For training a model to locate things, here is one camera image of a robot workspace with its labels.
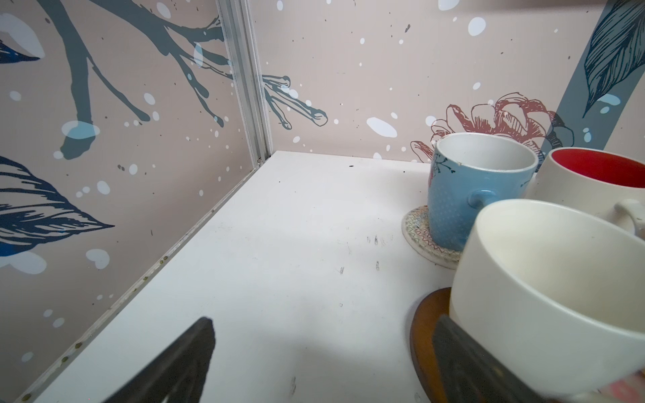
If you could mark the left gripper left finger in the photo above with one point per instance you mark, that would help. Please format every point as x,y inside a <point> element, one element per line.
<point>178,374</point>

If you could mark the beige woven round coaster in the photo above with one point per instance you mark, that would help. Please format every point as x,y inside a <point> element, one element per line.
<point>416,231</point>

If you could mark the white mug red inside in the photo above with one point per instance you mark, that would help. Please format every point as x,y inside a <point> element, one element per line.
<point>606,185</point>

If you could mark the dark brown scratched round coaster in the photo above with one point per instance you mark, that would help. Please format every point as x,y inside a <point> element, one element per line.
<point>425,320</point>

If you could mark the light blue mug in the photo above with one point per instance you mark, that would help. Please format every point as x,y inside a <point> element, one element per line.
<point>469,172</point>

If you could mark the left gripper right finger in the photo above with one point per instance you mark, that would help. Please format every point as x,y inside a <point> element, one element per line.
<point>469,373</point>

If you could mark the pink flower resin coaster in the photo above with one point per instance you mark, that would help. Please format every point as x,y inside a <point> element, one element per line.
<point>630,390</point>

